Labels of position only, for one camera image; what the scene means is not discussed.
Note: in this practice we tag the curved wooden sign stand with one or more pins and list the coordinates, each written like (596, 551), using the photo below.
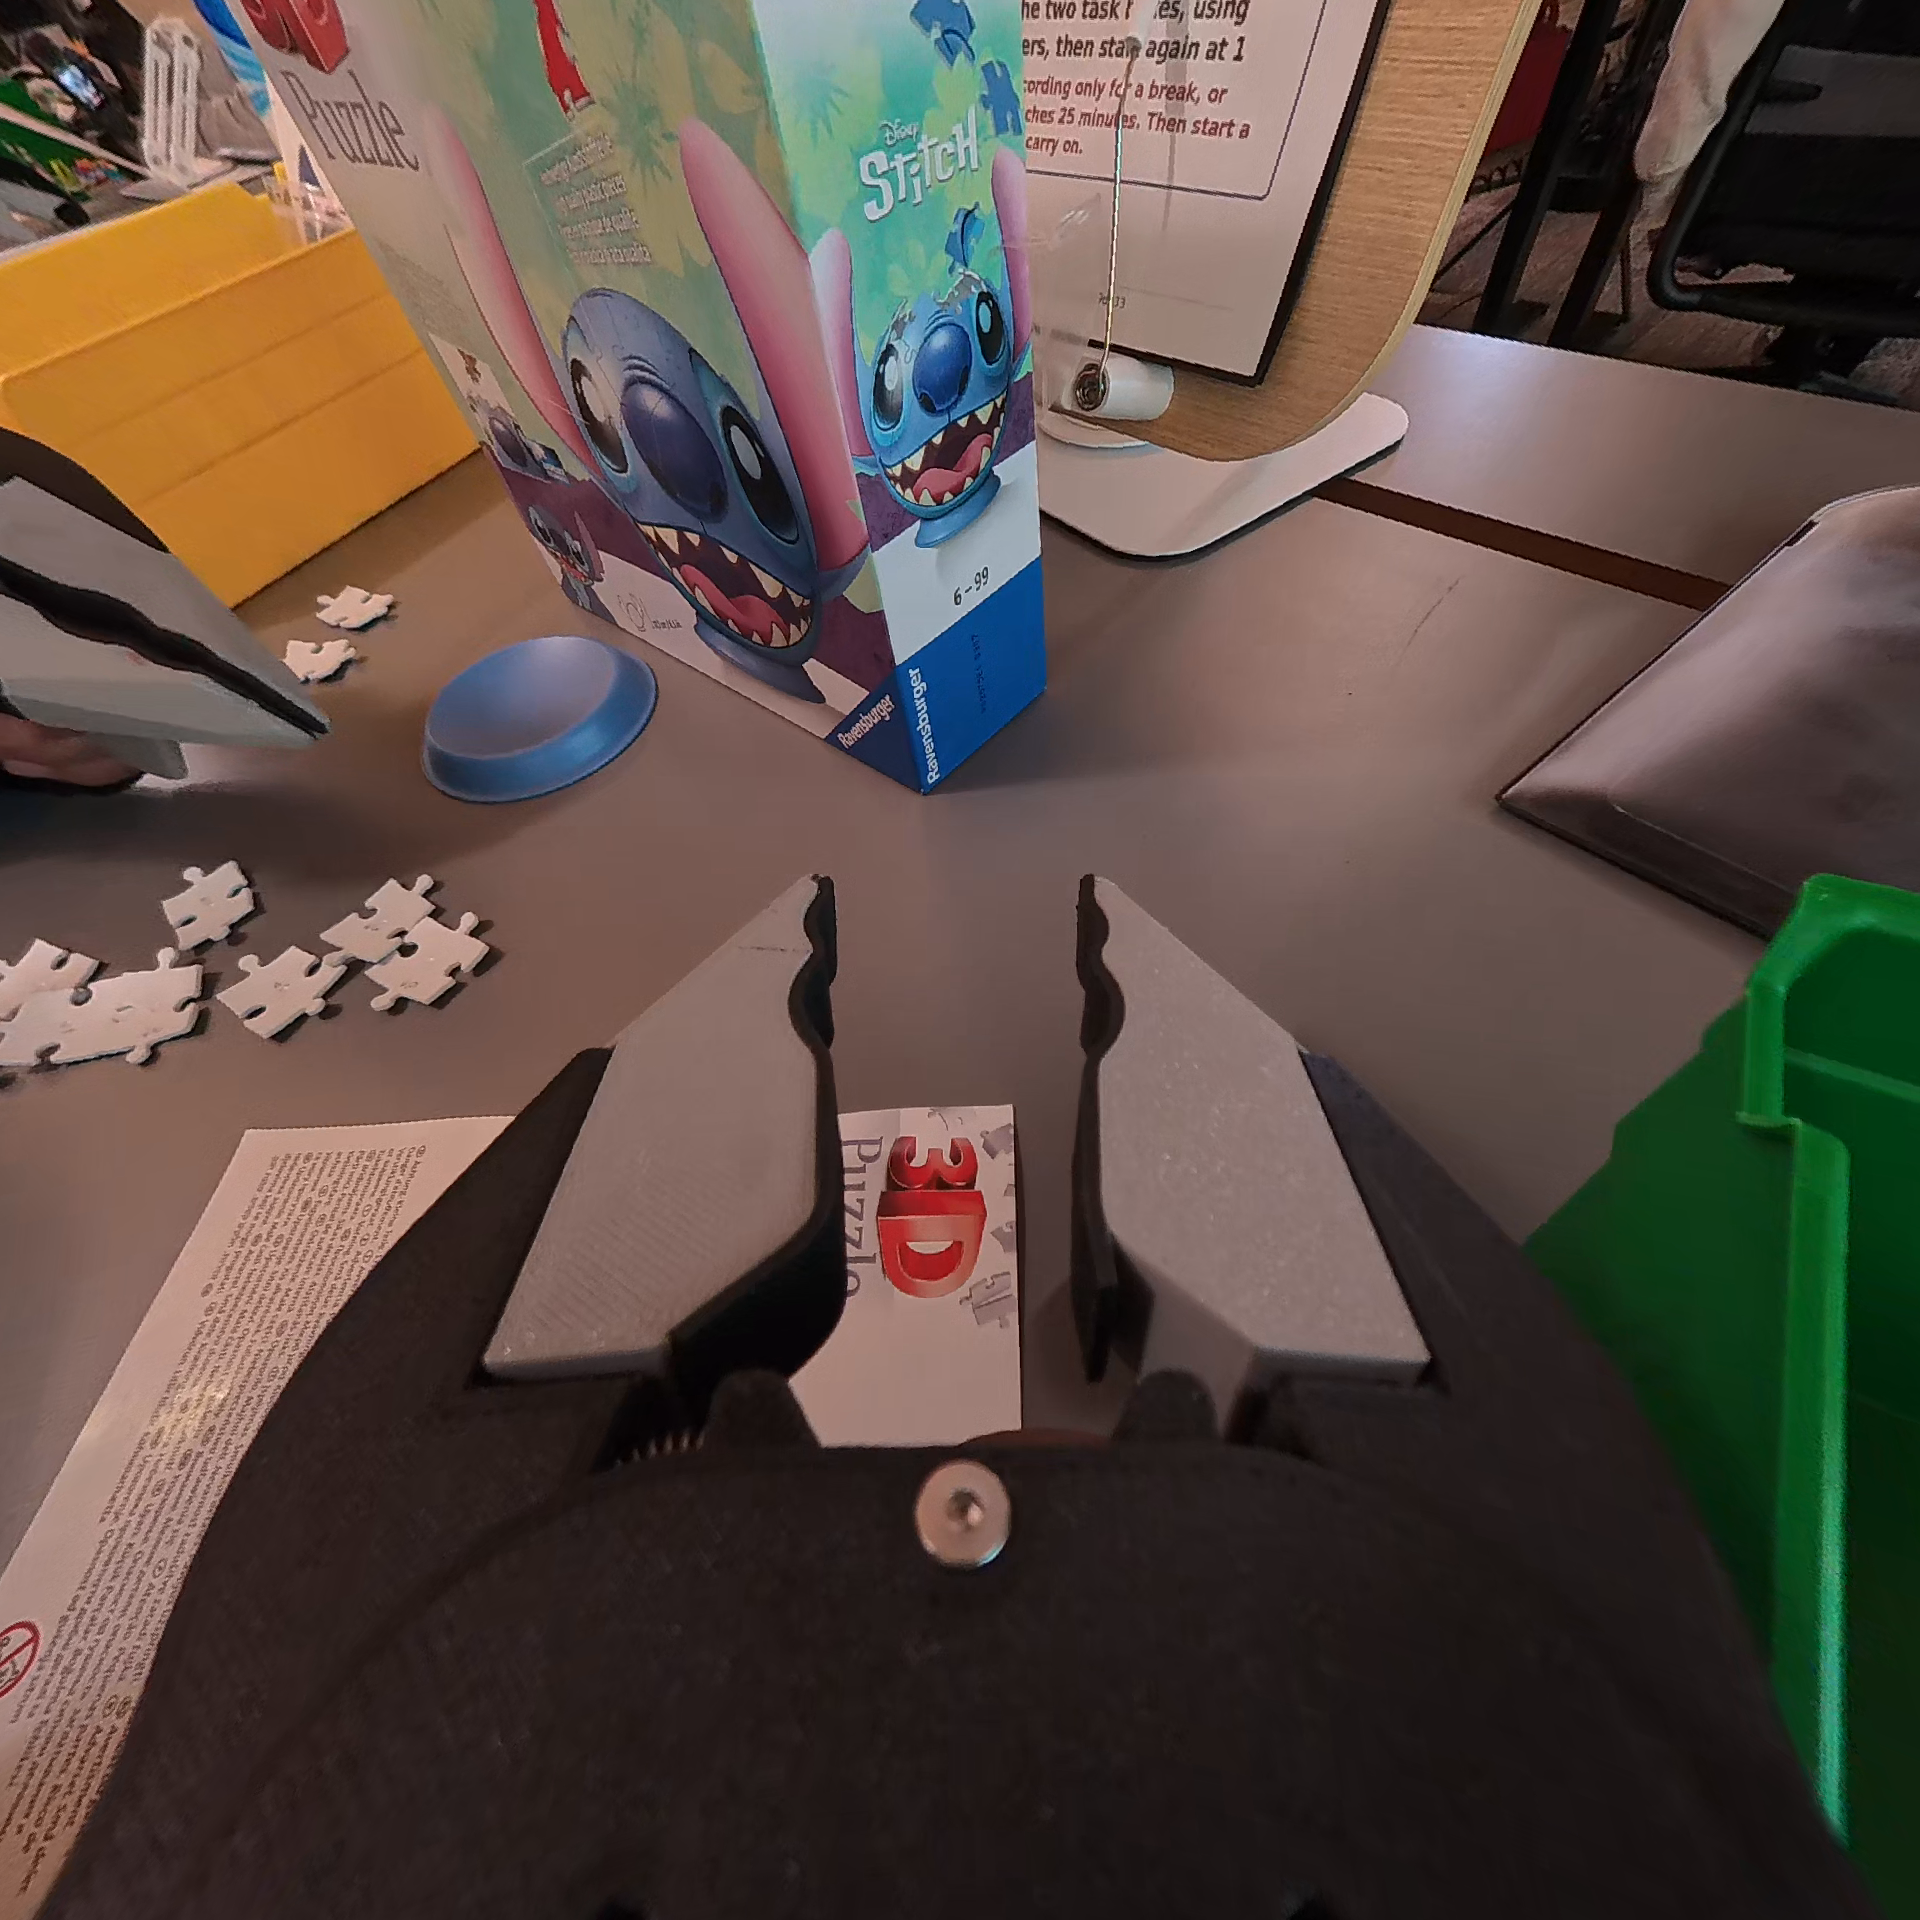
(1393, 266)

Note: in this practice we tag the clear plastic stand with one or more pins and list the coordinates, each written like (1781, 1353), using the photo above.
(172, 108)

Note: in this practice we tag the person's left hand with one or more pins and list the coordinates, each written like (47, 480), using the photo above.
(62, 757)

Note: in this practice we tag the green toy box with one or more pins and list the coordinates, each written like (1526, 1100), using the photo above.
(56, 115)

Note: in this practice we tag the white roller with metal rod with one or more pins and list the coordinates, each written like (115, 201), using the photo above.
(1121, 385)

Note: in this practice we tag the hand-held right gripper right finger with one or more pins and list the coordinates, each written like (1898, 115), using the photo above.
(1245, 1190)

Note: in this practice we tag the single white puzzle piece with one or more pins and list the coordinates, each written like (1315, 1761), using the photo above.
(322, 659)
(359, 604)

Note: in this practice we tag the yellow plastic bin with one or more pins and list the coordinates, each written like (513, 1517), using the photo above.
(226, 375)

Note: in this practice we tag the printed instruction leaflet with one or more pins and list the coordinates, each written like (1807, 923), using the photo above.
(249, 1271)

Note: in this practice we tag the green plastic bin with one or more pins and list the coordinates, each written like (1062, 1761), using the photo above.
(1648, 1353)

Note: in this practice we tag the white printed sign sheet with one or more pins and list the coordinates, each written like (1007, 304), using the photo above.
(1203, 229)

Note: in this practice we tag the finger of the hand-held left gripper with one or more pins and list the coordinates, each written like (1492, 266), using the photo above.
(133, 580)
(105, 689)

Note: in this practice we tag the colourful cardboard puzzle box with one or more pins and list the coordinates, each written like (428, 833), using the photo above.
(671, 348)

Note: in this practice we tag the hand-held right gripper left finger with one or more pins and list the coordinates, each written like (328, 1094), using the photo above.
(660, 1207)

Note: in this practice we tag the blue round puzzle stand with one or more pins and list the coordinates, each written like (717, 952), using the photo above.
(538, 723)

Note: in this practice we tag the pile of white puzzle pieces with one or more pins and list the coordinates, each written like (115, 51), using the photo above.
(276, 993)

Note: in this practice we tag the black office chair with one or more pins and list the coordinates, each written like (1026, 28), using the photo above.
(1770, 170)

